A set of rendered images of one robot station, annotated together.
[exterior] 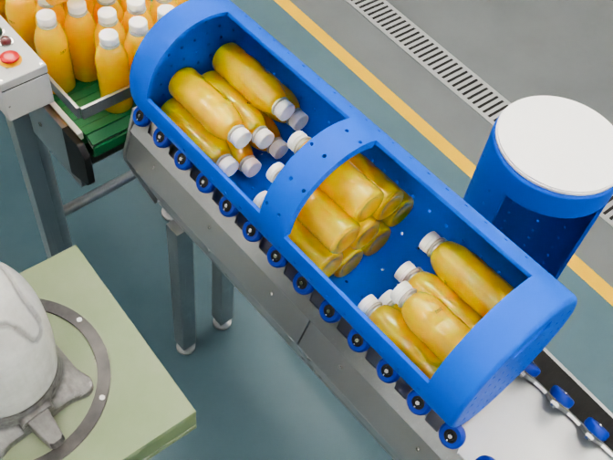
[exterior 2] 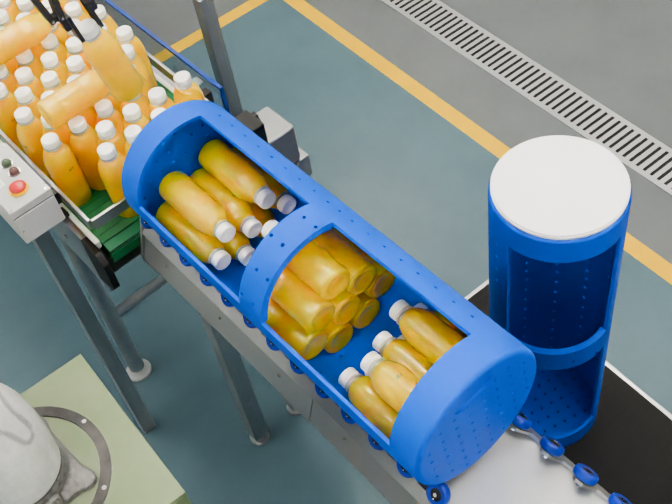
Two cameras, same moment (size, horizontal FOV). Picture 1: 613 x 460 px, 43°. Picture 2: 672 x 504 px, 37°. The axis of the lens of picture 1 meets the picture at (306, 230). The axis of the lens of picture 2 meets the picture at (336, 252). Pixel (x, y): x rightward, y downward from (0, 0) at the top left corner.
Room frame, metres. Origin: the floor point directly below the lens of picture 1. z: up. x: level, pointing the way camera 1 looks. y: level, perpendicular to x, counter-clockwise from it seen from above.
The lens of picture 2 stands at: (-0.19, -0.41, 2.57)
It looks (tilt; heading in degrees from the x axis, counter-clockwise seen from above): 51 degrees down; 16
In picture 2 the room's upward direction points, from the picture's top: 11 degrees counter-clockwise
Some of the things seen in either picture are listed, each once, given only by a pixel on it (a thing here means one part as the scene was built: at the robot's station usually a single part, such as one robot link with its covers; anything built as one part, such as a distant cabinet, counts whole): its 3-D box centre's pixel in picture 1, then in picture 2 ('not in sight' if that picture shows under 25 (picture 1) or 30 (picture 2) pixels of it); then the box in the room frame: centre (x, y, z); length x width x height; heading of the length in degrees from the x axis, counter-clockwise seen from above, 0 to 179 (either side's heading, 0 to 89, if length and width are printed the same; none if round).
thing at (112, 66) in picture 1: (113, 73); (119, 181); (1.21, 0.46, 0.99); 0.07 x 0.07 x 0.18
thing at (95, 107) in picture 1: (161, 76); (166, 175); (1.26, 0.37, 0.96); 0.40 x 0.01 x 0.03; 139
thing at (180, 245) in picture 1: (182, 293); (238, 381); (1.11, 0.31, 0.31); 0.06 x 0.06 x 0.63; 49
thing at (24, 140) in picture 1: (48, 227); (95, 332); (1.12, 0.66, 0.50); 0.04 x 0.04 x 1.00; 49
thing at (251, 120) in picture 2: not in sight; (245, 140); (1.38, 0.21, 0.95); 0.10 x 0.07 x 0.10; 139
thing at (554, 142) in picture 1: (561, 142); (559, 185); (1.18, -0.49, 1.03); 0.28 x 0.28 x 0.01
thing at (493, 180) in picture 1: (498, 262); (550, 310); (1.18, -0.49, 0.59); 0.28 x 0.28 x 0.88
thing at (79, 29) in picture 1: (82, 42); (91, 154); (1.30, 0.56, 0.99); 0.07 x 0.07 x 0.18
